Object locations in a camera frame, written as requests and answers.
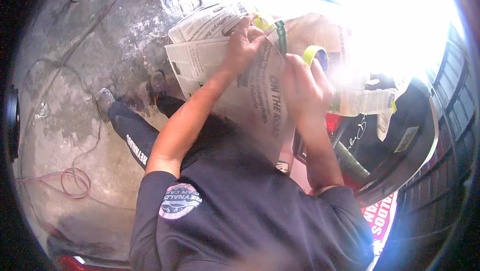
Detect person's right hand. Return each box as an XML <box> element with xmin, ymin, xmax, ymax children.
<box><xmin>282</xmin><ymin>53</ymin><xmax>336</xmax><ymax>122</ymax></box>

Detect person's left hand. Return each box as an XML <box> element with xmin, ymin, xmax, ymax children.
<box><xmin>221</xmin><ymin>13</ymin><xmax>268</xmax><ymax>78</ymax></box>

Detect yellow masking tape roll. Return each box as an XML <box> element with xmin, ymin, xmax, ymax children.
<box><xmin>301</xmin><ymin>45</ymin><xmax>330</xmax><ymax>75</ymax></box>

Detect yellow masking tape strip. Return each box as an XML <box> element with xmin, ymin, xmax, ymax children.
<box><xmin>250</xmin><ymin>9</ymin><xmax>289</xmax><ymax>55</ymax></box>

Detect large newspaper sheet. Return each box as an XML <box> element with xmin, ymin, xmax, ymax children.
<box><xmin>164</xmin><ymin>36</ymin><xmax>298</xmax><ymax>164</ymax></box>

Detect brown paper sheet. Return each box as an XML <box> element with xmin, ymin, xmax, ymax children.
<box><xmin>279</xmin><ymin>12</ymin><xmax>351</xmax><ymax>67</ymax></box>

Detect small newspaper sheet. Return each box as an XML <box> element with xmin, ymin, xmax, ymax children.
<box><xmin>328</xmin><ymin>80</ymin><xmax>399</xmax><ymax>118</ymax></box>

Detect folded newspaper sheet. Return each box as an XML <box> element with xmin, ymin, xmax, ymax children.
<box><xmin>167</xmin><ymin>2</ymin><xmax>259</xmax><ymax>45</ymax></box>

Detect black car body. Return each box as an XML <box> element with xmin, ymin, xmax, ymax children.
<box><xmin>326</xmin><ymin>78</ymin><xmax>440</xmax><ymax>209</ymax></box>

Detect person's body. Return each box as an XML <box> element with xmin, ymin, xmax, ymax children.
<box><xmin>129</xmin><ymin>115</ymin><xmax>376</xmax><ymax>271</ymax></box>

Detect red and white sign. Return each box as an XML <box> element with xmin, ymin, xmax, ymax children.
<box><xmin>361</xmin><ymin>192</ymin><xmax>399</xmax><ymax>242</ymax></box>

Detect black tyre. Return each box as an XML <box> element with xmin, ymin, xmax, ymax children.
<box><xmin>375</xmin><ymin>23</ymin><xmax>480</xmax><ymax>271</ymax></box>

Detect person's legs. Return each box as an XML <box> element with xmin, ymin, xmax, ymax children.
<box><xmin>98</xmin><ymin>70</ymin><xmax>188</xmax><ymax>170</ymax></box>

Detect red object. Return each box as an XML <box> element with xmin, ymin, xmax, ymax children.
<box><xmin>56</xmin><ymin>254</ymin><xmax>133</xmax><ymax>271</ymax></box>

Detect thin dark wire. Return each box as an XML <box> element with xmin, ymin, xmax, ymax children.
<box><xmin>17</xmin><ymin>0</ymin><xmax>133</xmax><ymax>182</ymax></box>

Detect red coiled cable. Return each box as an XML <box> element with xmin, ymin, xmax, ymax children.
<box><xmin>15</xmin><ymin>167</ymin><xmax>92</xmax><ymax>200</ymax></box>

